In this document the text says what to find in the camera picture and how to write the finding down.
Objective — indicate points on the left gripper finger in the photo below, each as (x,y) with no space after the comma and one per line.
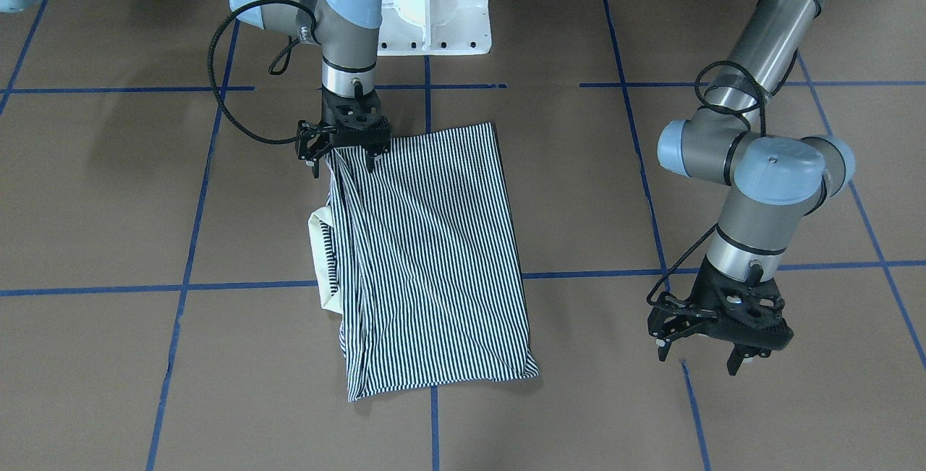
(739,355)
(663,346)

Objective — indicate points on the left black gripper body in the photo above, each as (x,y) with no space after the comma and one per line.
(673,320)

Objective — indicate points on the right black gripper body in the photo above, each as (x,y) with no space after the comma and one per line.
(312,143)

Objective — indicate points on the striped polo shirt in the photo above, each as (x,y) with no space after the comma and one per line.
(419,258)

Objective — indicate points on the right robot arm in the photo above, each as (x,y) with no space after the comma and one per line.
(347,32)

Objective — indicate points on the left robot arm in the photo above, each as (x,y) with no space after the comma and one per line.
(773,183)

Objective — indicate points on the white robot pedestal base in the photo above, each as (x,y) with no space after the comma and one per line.
(435,28)

